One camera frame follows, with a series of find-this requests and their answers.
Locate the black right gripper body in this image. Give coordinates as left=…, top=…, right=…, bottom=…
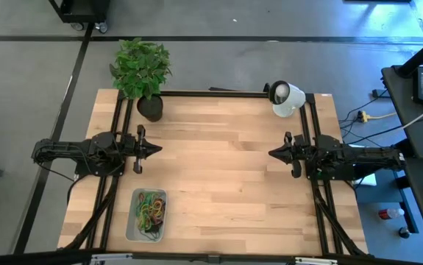
left=285, top=131, right=313, bottom=180

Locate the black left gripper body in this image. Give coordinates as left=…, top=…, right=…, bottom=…
left=121, top=124, right=147, bottom=174

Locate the green rubber band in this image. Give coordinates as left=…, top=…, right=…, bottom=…
left=137, top=198, right=152, bottom=229

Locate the wide black rubber band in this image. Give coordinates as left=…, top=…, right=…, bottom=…
left=145, top=219, right=164, bottom=233

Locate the long teal rubber band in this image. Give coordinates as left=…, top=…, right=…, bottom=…
left=135, top=225, right=163, bottom=242

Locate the grey plastic bin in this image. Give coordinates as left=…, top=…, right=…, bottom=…
left=125, top=187, right=168, bottom=243

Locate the black plant pot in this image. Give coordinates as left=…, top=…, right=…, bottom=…
left=136, top=94, right=164, bottom=123

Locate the green leafy plant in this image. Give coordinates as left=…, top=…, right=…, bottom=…
left=109, top=37, right=174, bottom=100

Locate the white sheet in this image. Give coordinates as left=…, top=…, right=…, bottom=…
left=356, top=172, right=378, bottom=188

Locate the yellow power plug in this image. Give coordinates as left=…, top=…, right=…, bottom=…
left=356, top=109, right=398, bottom=124

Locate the red white bottle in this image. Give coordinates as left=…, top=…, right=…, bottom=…
left=377, top=207, right=405, bottom=221

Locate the black wheeled cart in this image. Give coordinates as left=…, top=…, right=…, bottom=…
left=48, top=0, right=111, bottom=34

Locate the black stand pole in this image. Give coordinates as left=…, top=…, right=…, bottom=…
left=394, top=28, right=423, bottom=79

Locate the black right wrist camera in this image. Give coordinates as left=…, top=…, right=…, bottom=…
left=296, top=145, right=310, bottom=165

